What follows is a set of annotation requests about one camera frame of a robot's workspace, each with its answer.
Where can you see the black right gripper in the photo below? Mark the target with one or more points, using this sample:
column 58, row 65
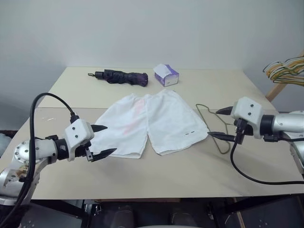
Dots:
column 241, row 129

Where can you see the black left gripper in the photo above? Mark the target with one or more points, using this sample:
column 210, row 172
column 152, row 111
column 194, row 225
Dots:
column 82, row 153

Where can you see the white shorts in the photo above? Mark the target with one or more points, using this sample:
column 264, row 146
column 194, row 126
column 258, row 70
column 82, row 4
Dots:
column 166, row 114

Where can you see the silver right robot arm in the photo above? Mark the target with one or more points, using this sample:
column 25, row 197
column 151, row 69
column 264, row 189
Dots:
column 285, row 123

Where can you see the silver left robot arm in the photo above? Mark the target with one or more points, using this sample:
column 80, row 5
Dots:
column 23, row 152

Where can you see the wooden rack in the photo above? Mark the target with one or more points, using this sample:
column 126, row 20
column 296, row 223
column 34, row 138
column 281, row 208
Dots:
column 278, row 91

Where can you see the folded black purple umbrella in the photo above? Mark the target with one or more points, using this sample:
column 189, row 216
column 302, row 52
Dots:
column 123, row 78

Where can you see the bunch of coloured hangers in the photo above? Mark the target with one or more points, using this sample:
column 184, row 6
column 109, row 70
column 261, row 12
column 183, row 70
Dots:
column 269, row 69

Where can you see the purple tissue box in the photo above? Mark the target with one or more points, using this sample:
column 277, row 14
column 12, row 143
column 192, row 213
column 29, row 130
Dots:
column 167, row 78

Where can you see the dark rounded shape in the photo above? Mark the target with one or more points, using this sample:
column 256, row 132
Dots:
column 181, row 217
column 126, row 217

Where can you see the white tissue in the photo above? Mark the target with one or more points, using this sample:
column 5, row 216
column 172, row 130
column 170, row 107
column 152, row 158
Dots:
column 161, row 68

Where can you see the grey rounded object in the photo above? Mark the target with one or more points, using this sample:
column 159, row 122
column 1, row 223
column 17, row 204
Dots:
column 4, row 145

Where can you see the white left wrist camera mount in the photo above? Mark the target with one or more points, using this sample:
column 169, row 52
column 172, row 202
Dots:
column 78, row 131

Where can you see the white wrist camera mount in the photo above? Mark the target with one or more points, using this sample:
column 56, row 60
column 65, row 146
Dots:
column 78, row 131
column 247, row 107

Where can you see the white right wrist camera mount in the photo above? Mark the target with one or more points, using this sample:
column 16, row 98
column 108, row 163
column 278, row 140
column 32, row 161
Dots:
column 247, row 107

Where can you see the black table frame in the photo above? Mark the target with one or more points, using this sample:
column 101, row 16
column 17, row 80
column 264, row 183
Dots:
column 59, row 207

